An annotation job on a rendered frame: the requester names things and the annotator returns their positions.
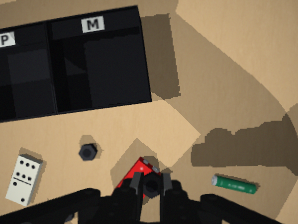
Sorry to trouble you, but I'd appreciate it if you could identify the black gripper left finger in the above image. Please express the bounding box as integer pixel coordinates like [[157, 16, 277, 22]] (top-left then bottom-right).
[[0, 172, 144, 224]]

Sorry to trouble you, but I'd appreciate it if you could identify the red 9v battery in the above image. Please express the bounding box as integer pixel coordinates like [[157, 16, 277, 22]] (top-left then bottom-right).
[[116, 156, 161, 187]]

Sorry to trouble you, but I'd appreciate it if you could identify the green battery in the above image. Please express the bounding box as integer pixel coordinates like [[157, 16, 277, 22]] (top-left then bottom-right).
[[211, 175, 256, 194]]

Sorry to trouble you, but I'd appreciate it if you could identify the black rack of three bins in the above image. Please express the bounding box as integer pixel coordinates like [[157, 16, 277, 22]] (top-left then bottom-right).
[[0, 5, 152, 123]]

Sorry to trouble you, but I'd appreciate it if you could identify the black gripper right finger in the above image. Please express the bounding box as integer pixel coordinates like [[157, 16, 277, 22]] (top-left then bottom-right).
[[160, 173, 283, 224]]

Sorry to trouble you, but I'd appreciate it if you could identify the black hex nut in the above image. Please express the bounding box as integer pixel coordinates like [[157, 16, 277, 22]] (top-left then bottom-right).
[[65, 213, 75, 222], [143, 171, 161, 198], [79, 144, 98, 161]]

